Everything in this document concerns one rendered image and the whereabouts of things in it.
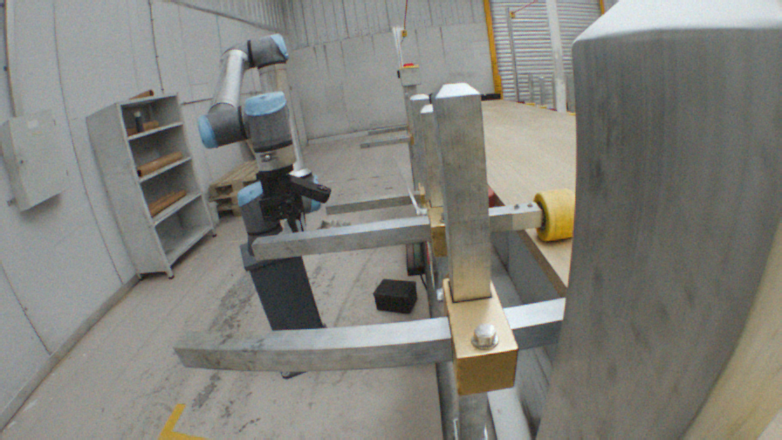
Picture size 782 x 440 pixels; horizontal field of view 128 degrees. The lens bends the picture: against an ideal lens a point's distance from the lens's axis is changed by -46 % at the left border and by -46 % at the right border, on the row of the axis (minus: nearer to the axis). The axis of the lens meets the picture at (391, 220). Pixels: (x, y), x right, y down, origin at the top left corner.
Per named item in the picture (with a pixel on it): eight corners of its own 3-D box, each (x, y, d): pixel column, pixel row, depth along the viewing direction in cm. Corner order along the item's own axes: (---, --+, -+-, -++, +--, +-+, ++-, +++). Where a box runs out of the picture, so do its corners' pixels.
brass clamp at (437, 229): (430, 258, 50) (427, 226, 48) (424, 222, 62) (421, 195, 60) (472, 253, 49) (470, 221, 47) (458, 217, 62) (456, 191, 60)
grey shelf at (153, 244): (139, 280, 262) (85, 117, 204) (186, 239, 345) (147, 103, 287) (172, 279, 258) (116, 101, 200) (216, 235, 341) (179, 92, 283)
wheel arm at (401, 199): (327, 218, 106) (325, 205, 104) (329, 214, 109) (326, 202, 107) (469, 200, 102) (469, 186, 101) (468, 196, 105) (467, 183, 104)
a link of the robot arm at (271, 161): (298, 140, 78) (284, 148, 69) (301, 161, 80) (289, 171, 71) (263, 147, 79) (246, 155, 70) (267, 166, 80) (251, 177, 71)
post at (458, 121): (459, 454, 42) (433, 86, 24) (457, 436, 46) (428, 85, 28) (483, 450, 42) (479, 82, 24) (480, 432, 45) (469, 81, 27)
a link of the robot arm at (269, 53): (284, 214, 148) (249, 44, 123) (323, 204, 151) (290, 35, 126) (283, 224, 134) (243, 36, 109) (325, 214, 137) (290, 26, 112)
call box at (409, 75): (401, 88, 117) (399, 67, 114) (401, 88, 123) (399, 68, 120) (421, 85, 116) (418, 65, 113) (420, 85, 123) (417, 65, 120)
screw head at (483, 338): (474, 351, 25) (473, 340, 25) (469, 333, 27) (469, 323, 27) (500, 347, 25) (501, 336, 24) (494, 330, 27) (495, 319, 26)
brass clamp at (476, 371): (450, 398, 27) (449, 359, 25) (437, 306, 39) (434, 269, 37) (521, 387, 26) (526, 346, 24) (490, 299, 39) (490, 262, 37)
